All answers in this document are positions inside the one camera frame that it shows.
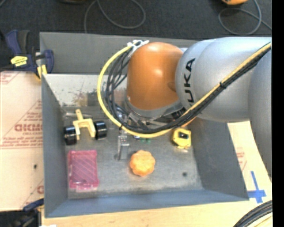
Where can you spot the yellow toy with black wheels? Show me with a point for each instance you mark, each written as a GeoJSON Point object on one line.
{"type": "Point", "coordinates": [84, 124]}

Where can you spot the pink striped box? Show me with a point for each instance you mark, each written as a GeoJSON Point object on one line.
{"type": "Point", "coordinates": [83, 169]}

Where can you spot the grey metal bin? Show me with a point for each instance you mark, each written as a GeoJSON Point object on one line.
{"type": "Point", "coordinates": [168, 178]}

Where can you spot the yellow tape measure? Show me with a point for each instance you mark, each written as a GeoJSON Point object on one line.
{"type": "Point", "coordinates": [181, 138]}

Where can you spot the orange flower-shaped cookie toy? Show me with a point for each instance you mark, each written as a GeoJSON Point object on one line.
{"type": "Point", "coordinates": [142, 162]}

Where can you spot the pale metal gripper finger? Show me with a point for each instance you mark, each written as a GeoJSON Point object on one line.
{"type": "Point", "coordinates": [120, 150]}
{"type": "Point", "coordinates": [126, 151]}

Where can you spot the brown cardboard board, red print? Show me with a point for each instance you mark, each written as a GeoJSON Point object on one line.
{"type": "Point", "coordinates": [19, 174]}

